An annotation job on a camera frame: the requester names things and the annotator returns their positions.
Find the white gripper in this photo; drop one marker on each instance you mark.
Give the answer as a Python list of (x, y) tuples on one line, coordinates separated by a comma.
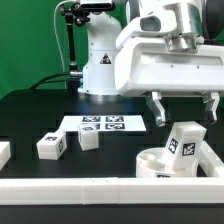
[(145, 65)]

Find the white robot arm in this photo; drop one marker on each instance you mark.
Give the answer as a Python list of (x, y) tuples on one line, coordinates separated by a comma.
[(198, 21)]

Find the white tag marker sheet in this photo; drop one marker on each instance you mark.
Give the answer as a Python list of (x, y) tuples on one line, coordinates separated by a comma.
[(104, 122)]

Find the white right fence bar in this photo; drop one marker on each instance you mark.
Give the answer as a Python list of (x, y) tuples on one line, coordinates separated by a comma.
[(209, 161)]

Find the white fence bar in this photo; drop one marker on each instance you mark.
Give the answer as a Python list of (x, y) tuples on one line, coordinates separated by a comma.
[(209, 161), (85, 191)]

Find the white front fence bar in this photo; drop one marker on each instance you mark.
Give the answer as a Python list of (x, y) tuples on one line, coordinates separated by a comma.
[(85, 191)]

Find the white left fence block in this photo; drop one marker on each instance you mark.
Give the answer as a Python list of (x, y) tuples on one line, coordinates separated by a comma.
[(5, 153)]

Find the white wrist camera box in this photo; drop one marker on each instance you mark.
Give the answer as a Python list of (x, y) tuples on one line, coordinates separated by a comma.
[(157, 23)]

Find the overhead camera on mount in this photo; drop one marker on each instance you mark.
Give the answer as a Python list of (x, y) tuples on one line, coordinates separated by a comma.
[(102, 5)]

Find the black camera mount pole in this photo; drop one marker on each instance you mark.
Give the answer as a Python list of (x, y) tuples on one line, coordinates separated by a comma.
[(74, 15)]

